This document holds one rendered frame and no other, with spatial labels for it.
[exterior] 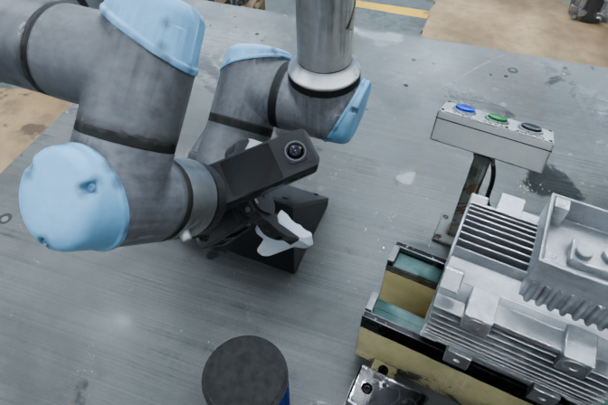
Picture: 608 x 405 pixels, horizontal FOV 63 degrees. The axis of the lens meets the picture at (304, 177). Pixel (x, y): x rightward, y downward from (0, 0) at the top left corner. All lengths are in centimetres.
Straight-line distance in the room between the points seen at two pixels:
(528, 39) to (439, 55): 155
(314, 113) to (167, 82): 45
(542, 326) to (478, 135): 31
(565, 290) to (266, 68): 54
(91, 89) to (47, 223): 10
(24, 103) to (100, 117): 248
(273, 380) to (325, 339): 48
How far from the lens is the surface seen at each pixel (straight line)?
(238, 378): 37
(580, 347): 60
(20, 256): 105
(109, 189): 35
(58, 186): 36
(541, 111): 133
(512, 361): 63
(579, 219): 64
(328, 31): 72
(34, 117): 274
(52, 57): 40
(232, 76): 85
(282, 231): 55
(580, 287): 57
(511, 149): 79
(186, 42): 38
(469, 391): 79
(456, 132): 79
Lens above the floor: 156
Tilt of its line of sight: 47 degrees down
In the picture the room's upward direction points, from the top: straight up
